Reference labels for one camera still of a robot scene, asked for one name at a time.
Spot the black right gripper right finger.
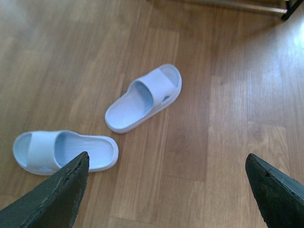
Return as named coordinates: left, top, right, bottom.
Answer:
left=245, top=153, right=304, bottom=228

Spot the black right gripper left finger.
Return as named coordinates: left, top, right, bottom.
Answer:
left=0, top=152, right=89, bottom=228

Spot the light blue slipper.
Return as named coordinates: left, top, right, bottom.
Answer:
left=12, top=130, right=119, bottom=176
left=105, top=64, right=182, bottom=133

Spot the black metal shoe rack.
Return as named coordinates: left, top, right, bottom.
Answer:
left=147, top=0, right=303, bottom=21

